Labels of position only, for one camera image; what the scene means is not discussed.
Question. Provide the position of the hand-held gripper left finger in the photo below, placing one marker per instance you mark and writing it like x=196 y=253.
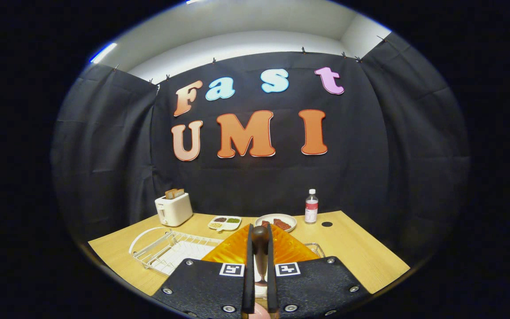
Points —
x=206 y=288

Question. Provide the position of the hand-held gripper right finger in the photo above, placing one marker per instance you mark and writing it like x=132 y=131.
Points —
x=317 y=288

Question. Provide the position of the pink plate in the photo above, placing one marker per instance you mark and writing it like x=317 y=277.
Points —
x=260 y=313

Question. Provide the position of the dark brown spoon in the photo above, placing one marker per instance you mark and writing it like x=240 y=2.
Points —
x=260 y=248

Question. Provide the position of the white divided dish with beans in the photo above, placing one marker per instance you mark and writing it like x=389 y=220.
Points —
x=224 y=226

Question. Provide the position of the white plate with meat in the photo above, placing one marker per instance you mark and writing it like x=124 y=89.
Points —
x=277 y=215

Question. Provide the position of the white drip tray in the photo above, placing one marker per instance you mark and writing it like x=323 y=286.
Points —
x=184 y=254

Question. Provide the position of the clear bottle with red label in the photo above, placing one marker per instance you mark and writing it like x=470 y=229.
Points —
x=311 y=208

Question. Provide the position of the white toaster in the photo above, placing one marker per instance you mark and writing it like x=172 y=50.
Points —
x=175 y=212

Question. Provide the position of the brown toast slice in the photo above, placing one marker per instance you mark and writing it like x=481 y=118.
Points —
x=170 y=194
x=179 y=192

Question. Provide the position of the black backdrop cloth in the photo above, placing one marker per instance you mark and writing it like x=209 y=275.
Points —
x=361 y=155

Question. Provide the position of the row of black cloth clips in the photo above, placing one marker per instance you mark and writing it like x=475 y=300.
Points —
x=303 y=50

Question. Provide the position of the long ceiling light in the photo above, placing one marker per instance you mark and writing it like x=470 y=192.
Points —
x=102 y=52

